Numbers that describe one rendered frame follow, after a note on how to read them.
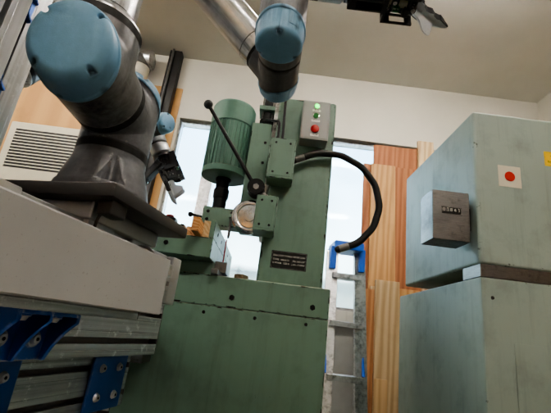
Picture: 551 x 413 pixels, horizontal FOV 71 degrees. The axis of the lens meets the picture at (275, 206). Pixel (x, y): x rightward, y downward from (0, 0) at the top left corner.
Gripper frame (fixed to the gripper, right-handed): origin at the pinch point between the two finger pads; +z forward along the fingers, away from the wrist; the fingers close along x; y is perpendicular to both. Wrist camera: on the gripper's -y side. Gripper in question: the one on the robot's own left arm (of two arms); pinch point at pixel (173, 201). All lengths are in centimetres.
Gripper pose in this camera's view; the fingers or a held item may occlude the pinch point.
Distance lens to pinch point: 151.3
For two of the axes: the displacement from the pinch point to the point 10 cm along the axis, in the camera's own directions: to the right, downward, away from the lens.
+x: -0.3, 3.1, 9.5
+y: 9.2, -3.7, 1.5
